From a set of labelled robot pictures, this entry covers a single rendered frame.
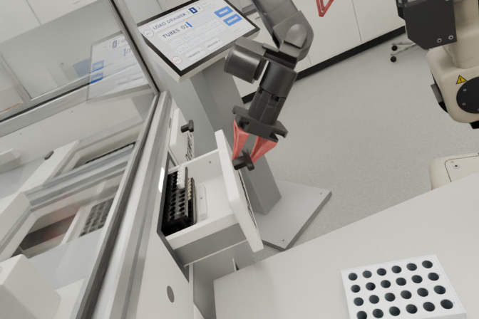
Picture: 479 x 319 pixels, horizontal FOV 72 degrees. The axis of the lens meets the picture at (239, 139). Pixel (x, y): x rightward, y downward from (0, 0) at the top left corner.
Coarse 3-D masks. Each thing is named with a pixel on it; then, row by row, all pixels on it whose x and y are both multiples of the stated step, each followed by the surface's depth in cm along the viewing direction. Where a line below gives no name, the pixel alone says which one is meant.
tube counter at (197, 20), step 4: (208, 12) 153; (196, 16) 149; (200, 16) 150; (204, 16) 151; (208, 16) 152; (212, 16) 152; (188, 20) 147; (192, 20) 147; (196, 20) 148; (200, 20) 149; (204, 20) 150; (180, 24) 144; (184, 24) 145; (188, 24) 145; (192, 24) 146; (196, 24) 147; (184, 28) 143; (188, 28) 144
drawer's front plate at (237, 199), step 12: (216, 132) 74; (228, 144) 75; (228, 156) 62; (228, 168) 57; (228, 180) 54; (240, 180) 65; (228, 192) 51; (240, 192) 54; (240, 204) 49; (240, 216) 50; (252, 228) 51; (252, 240) 52
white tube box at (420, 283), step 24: (384, 264) 45; (408, 264) 44; (432, 264) 43; (360, 288) 44; (384, 288) 42; (408, 288) 41; (432, 288) 40; (360, 312) 41; (384, 312) 40; (408, 312) 40; (432, 312) 38; (456, 312) 37
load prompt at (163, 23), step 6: (192, 6) 152; (198, 6) 153; (180, 12) 148; (186, 12) 149; (192, 12) 150; (198, 12) 151; (168, 18) 144; (174, 18) 145; (180, 18) 146; (186, 18) 147; (150, 24) 139; (156, 24) 140; (162, 24) 141; (168, 24) 142; (174, 24) 143; (156, 30) 138
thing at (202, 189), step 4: (204, 184) 73; (200, 188) 71; (204, 188) 71; (200, 192) 70; (204, 192) 69; (200, 196) 69; (204, 196) 68; (200, 200) 67; (204, 200) 67; (200, 204) 66; (204, 204) 65; (200, 208) 65; (204, 208) 64; (200, 212) 63; (204, 212) 63; (200, 216) 63; (204, 216) 63
